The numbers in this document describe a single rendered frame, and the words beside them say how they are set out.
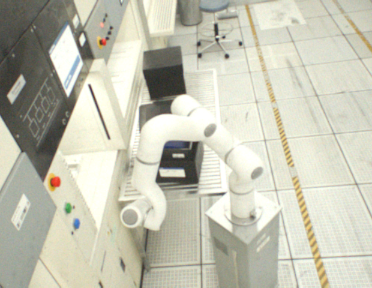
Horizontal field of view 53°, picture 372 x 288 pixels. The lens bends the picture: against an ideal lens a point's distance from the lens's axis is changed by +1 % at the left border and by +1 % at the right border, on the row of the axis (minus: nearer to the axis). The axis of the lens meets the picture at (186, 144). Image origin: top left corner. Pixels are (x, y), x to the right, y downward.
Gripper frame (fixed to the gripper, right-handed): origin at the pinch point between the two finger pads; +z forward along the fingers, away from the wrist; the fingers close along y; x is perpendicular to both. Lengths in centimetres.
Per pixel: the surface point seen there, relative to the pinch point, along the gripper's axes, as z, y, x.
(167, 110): 75, 42, 20
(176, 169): 31.0, 12.5, -2.5
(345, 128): 188, 63, -116
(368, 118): 198, 77, -134
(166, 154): 29.0, 19.2, 4.5
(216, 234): 28.3, -15.0, -31.8
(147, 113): 73, 38, 32
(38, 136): -47, 23, 34
